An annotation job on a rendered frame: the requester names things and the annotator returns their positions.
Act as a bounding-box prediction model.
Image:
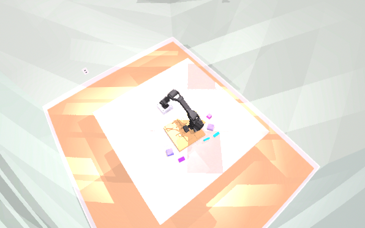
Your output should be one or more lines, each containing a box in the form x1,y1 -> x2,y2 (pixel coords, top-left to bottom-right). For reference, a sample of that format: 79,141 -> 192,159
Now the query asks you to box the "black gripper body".
182,123 -> 194,132

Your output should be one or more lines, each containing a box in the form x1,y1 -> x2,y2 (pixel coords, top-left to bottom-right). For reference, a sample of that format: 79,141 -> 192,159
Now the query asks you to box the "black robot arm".
159,89 -> 204,132

